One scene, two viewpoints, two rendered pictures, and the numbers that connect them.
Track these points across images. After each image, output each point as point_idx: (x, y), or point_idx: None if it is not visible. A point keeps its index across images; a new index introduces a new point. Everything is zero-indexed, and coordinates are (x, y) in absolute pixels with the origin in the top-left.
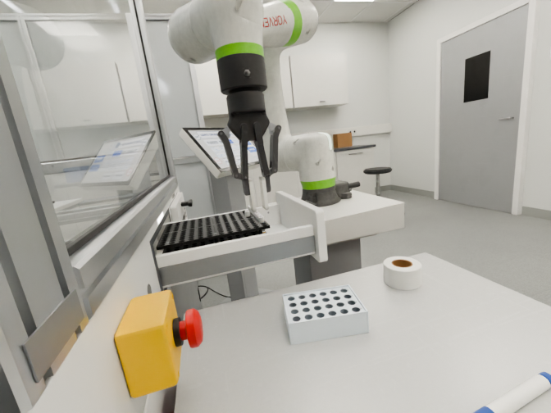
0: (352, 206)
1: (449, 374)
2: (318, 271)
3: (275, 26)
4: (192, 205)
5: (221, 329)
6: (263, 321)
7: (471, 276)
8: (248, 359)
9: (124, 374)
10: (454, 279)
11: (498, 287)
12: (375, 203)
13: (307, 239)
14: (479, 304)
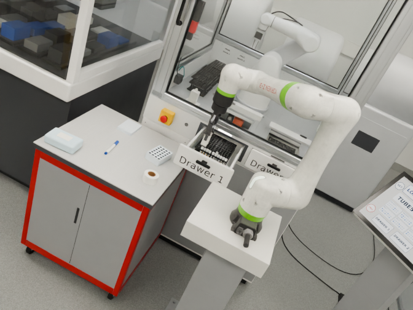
0: (214, 213)
1: (122, 152)
2: None
3: (271, 93)
4: (267, 165)
5: None
6: (172, 154)
7: (128, 189)
8: (163, 145)
9: None
10: (133, 186)
11: (118, 184)
12: (203, 218)
13: None
14: (121, 174)
